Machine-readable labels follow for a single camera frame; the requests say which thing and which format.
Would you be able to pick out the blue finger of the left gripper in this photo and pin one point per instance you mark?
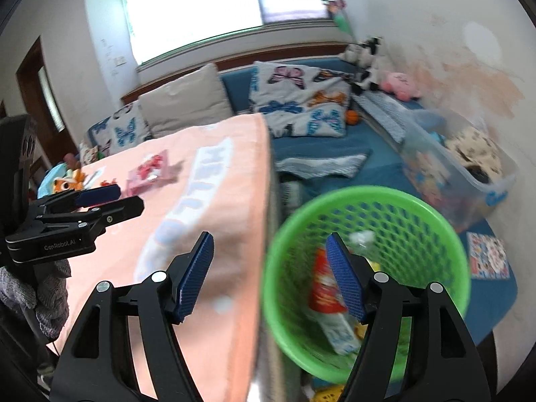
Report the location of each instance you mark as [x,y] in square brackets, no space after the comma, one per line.
[97,196]
[115,212]

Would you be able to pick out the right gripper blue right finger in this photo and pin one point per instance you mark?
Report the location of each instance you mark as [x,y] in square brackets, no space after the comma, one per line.
[352,274]

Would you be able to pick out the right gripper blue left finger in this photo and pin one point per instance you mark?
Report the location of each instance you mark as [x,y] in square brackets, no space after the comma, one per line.
[188,281]

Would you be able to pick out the red cartoon paper cup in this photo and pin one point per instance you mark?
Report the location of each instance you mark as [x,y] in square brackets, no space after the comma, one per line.
[325,296]

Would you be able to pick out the pink snack packet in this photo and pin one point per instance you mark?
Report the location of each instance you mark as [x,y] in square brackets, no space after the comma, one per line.
[155,171]

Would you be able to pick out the white milk carton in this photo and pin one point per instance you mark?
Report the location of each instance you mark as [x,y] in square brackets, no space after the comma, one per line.
[338,332]

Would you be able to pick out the clear plastic box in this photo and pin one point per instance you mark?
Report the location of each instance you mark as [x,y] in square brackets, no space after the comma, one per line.
[363,244]

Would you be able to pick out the grey sleeve forearm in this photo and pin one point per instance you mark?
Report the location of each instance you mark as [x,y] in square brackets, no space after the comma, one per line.
[48,299]

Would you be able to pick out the green plastic trash basket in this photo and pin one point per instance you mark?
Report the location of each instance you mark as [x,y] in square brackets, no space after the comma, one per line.
[412,243]

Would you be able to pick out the orange plush toy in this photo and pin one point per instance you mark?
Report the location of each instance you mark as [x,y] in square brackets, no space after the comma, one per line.
[74,181]

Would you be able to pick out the left butterfly pillow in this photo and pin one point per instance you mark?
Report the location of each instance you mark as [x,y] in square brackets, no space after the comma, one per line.
[120,131]

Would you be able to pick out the butterfly pillow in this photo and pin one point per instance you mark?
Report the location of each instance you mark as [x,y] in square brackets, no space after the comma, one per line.
[120,131]
[300,100]

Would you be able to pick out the dark wooden door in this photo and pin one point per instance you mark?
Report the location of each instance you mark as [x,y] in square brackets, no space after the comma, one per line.
[39,102]

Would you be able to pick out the beige cushion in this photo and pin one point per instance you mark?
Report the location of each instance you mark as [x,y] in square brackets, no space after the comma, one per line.
[194,99]

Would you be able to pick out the colourful picture book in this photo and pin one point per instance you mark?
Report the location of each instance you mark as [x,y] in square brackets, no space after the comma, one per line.
[487,257]

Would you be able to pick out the blue floor mat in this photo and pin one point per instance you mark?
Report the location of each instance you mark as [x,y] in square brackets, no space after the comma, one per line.
[490,300]

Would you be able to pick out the blue sofa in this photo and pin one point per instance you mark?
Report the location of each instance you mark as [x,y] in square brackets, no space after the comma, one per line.
[383,166]

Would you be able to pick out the clear storage bin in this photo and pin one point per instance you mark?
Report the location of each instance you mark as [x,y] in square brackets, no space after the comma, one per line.
[440,179]

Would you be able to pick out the small orange ball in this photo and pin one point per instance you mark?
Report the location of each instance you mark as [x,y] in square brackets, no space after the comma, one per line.
[352,117]

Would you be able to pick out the patterned blue cloth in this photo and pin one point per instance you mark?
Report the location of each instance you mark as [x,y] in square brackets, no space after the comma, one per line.
[388,112]

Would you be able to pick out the spotted beige cloth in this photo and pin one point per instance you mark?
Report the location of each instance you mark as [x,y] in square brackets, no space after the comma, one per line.
[477,154]

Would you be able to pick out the right butterfly pillow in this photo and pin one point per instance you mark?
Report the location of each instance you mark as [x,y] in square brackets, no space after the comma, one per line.
[300,100]

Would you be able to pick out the pink plush toy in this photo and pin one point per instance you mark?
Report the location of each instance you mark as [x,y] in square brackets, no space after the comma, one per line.
[401,86]

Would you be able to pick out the window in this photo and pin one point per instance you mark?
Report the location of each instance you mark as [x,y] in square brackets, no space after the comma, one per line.
[158,27]

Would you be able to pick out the cow plush toy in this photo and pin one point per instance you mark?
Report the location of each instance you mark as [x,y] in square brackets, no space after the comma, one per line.
[370,63]

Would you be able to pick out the grey plush toy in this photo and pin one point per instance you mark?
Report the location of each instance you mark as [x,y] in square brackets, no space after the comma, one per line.
[351,54]

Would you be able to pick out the colourful pinwheel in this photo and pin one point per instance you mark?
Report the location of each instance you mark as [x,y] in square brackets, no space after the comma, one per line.
[336,10]

